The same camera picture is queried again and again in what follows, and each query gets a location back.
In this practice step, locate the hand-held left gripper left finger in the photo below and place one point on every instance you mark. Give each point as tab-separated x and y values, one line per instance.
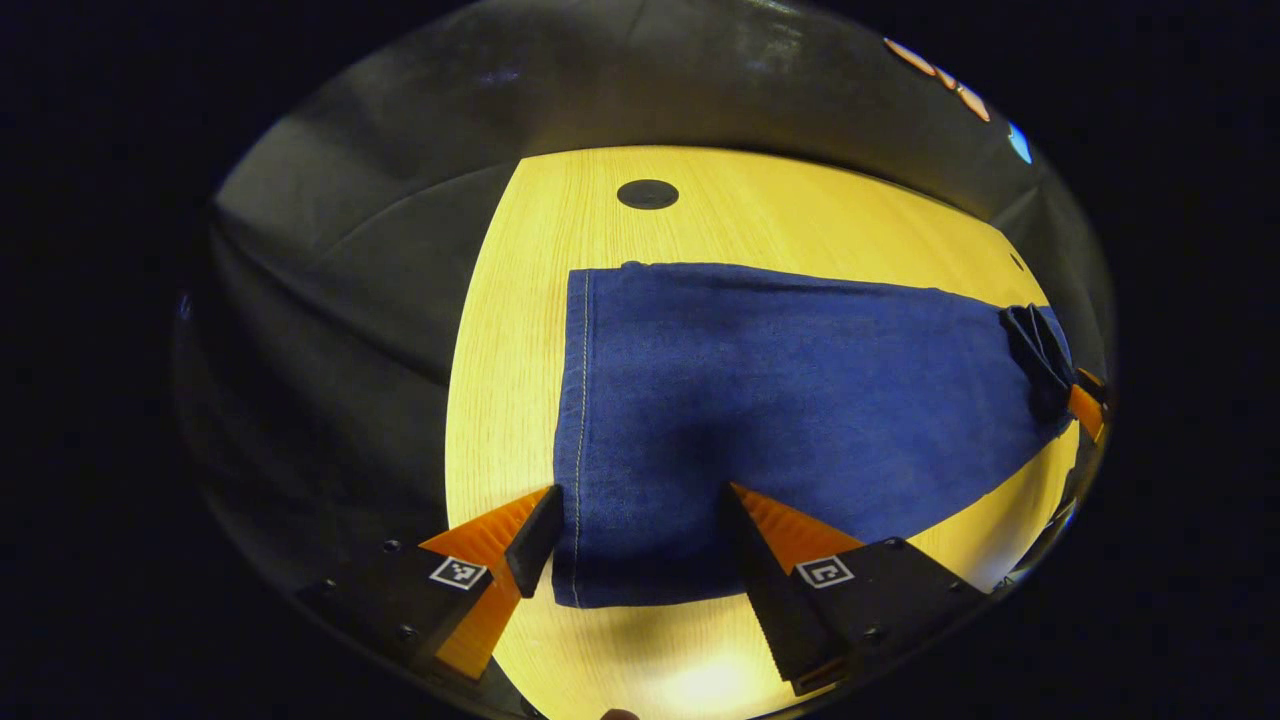
535	540

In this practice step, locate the blue denim jeans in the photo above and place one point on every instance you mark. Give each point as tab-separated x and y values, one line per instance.
780	400

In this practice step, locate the black backdrop cloth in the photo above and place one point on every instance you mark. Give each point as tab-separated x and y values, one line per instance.
350	300

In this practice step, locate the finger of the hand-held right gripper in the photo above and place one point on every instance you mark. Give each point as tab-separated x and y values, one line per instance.
1040	360

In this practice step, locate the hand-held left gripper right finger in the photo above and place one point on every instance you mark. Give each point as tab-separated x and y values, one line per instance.
765	590

